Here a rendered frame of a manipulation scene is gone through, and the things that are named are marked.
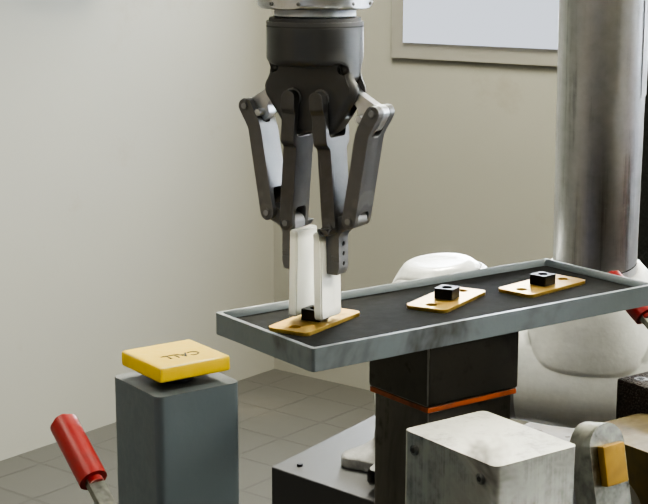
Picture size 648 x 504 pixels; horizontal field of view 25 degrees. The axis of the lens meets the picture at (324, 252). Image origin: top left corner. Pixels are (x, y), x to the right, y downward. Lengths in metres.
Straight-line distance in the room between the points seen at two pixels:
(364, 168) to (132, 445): 0.27
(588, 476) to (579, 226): 0.66
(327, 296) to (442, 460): 0.18
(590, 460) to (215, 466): 0.28
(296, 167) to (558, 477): 0.31
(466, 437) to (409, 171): 3.67
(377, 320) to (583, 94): 0.57
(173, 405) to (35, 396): 3.38
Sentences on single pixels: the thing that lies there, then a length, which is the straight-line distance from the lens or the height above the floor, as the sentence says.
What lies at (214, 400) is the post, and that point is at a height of 1.13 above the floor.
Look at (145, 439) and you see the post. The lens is 1.07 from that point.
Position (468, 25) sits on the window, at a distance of 4.51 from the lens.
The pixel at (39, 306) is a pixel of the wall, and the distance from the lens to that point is 4.37.
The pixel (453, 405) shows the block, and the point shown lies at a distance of 1.21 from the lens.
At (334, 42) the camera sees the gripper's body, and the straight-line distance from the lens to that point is 1.10.
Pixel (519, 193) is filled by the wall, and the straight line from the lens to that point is 4.48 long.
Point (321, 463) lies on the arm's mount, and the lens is 1.92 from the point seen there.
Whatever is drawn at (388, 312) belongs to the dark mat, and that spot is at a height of 1.16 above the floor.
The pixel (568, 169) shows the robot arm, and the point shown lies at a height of 1.21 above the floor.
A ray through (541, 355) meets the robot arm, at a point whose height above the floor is 0.98.
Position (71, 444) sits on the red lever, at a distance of 1.02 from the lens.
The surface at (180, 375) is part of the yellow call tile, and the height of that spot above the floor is 1.15.
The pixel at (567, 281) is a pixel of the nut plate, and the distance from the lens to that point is 1.32.
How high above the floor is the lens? 1.45
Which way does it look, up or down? 12 degrees down
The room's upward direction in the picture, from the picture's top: straight up
